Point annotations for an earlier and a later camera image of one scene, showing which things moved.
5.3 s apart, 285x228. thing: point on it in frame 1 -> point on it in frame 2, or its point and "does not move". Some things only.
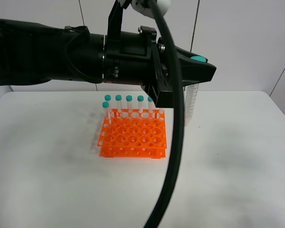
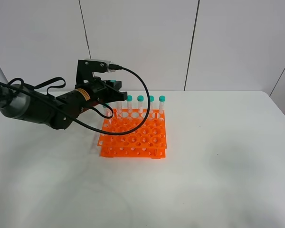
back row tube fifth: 150,105 does not move
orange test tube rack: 133,135 does not move
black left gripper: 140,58 -> 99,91
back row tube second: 118,98 does not move
